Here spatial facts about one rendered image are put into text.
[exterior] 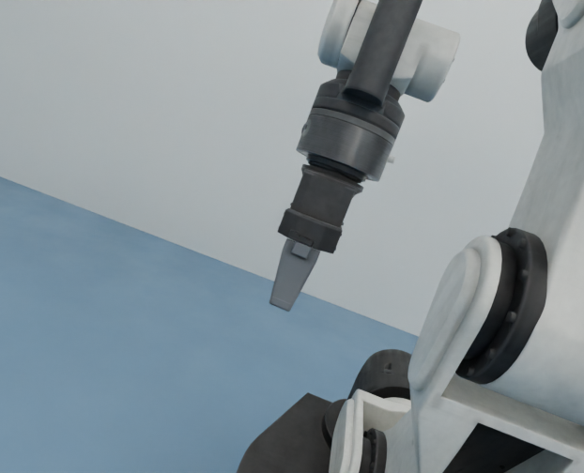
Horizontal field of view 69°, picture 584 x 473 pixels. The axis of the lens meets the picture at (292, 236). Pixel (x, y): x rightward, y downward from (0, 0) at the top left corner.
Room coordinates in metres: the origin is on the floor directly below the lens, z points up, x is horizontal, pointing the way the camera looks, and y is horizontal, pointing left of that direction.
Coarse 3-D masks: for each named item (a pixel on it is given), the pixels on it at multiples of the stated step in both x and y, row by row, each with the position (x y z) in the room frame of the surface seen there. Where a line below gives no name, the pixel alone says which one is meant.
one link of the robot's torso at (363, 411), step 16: (352, 400) 0.62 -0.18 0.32; (368, 400) 0.60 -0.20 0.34; (384, 400) 0.62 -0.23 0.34; (400, 400) 0.63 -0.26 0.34; (352, 416) 0.57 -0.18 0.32; (368, 416) 0.60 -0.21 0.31; (384, 416) 0.59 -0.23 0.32; (400, 416) 0.59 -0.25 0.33; (336, 432) 0.60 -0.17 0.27; (352, 432) 0.53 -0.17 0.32; (336, 448) 0.55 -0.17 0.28; (352, 448) 0.50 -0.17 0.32; (336, 464) 0.51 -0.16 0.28; (352, 464) 0.47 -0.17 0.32
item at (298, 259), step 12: (288, 240) 0.36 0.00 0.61; (288, 252) 0.36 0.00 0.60; (300, 252) 0.35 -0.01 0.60; (312, 252) 0.36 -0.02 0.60; (288, 264) 0.36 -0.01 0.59; (300, 264) 0.36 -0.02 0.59; (312, 264) 0.36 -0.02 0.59; (276, 276) 0.36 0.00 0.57; (288, 276) 0.36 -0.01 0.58; (300, 276) 0.36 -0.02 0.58; (276, 288) 0.36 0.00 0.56; (288, 288) 0.35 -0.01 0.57; (300, 288) 0.36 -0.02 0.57; (276, 300) 0.35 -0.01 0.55; (288, 300) 0.35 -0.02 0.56
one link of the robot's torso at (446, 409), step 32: (480, 256) 0.36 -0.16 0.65; (448, 288) 0.38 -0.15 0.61; (480, 288) 0.33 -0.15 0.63; (448, 320) 0.34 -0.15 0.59; (480, 320) 0.32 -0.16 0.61; (416, 352) 0.39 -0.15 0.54; (448, 352) 0.33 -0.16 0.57; (416, 384) 0.35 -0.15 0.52; (448, 384) 0.36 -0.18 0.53; (416, 416) 0.35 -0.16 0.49; (448, 416) 0.33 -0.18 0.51; (480, 416) 0.33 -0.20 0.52; (512, 416) 0.34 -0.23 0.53; (544, 416) 0.36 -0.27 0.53; (384, 448) 0.48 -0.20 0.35; (416, 448) 0.37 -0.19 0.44; (448, 448) 0.34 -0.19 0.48; (480, 448) 0.38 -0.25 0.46; (512, 448) 0.37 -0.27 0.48; (544, 448) 0.33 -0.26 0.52; (576, 448) 0.33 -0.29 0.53
